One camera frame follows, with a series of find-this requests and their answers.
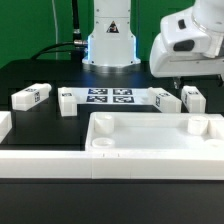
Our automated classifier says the white sheet with tags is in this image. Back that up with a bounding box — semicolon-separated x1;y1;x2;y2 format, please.
70;88;149;105

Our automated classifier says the white left fence block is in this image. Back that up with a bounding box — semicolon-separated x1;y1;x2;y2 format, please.
0;111;12;143

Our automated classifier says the black vertical cable connector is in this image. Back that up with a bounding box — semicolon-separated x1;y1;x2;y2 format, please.
71;0;81;40

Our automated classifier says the white front fence bar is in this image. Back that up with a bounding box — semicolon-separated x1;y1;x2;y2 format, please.
0;150;224;180

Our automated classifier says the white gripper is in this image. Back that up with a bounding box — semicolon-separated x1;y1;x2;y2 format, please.
149;6;224;89

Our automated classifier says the black cable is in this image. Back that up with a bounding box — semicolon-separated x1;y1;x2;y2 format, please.
30;40;88;61

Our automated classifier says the white desk top tray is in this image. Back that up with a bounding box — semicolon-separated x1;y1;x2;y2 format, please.
85;112;224;151

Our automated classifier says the white thin cable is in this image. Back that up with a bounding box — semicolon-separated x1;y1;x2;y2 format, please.
51;0;59;61

